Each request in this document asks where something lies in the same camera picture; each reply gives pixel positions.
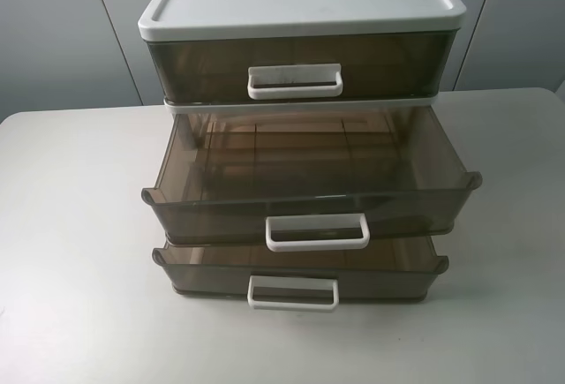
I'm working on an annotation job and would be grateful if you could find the smoked drawer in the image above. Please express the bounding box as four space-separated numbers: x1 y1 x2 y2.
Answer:
141 107 482 247
148 31 456 106
152 237 449 312

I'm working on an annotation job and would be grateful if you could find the white plastic drawer cabinet frame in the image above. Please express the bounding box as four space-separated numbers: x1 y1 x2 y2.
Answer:
138 0 466 114

